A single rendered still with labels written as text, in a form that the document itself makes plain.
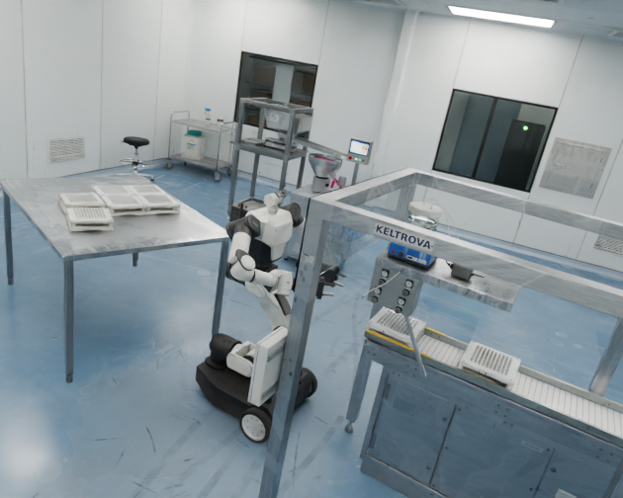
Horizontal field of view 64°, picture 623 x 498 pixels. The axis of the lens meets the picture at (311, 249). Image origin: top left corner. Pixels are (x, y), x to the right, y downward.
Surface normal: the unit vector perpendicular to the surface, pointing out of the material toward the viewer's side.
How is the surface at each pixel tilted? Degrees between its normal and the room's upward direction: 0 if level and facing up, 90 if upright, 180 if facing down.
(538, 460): 90
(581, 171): 90
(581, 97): 90
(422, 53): 90
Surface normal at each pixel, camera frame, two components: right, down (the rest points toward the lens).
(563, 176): -0.36, 0.28
